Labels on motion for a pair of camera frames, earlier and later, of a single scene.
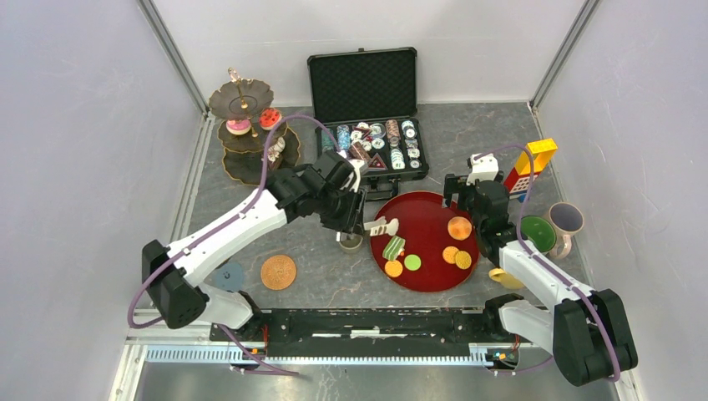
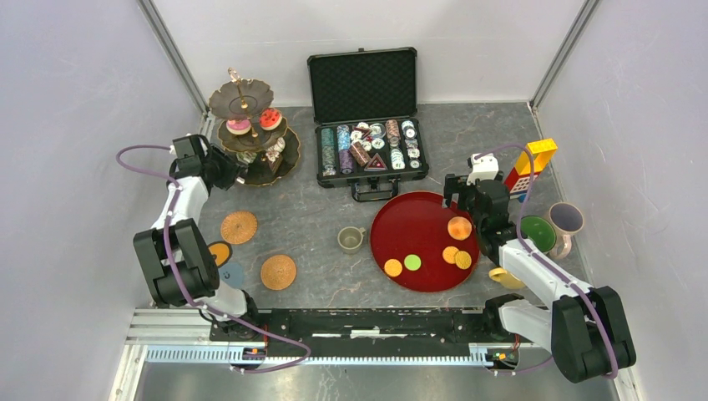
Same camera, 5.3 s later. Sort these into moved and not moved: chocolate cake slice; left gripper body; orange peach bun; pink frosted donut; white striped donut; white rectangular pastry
Moved: white rectangular pastry; left gripper body
Not moved: white striped donut; pink frosted donut; orange peach bun; chocolate cake slice
